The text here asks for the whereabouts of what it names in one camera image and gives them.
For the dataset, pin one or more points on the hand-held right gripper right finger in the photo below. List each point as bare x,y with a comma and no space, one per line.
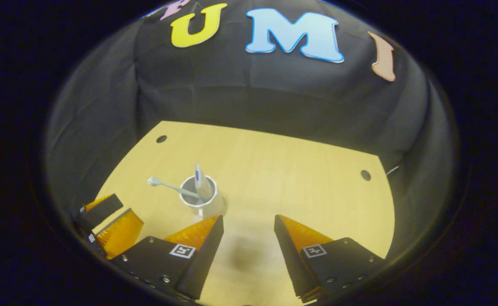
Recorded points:
287,255

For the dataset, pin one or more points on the white toothpaste tube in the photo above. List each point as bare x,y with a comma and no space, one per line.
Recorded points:
202,182

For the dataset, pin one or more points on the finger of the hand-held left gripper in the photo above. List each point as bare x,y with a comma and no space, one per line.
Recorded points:
119,233
100,212

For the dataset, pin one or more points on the wooden desktop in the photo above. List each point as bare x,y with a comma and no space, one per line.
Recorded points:
295,178

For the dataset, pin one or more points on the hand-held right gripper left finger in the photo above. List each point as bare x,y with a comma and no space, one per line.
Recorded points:
208,255

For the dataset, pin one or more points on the pale green toothbrush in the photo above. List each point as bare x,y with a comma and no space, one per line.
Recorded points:
168,186

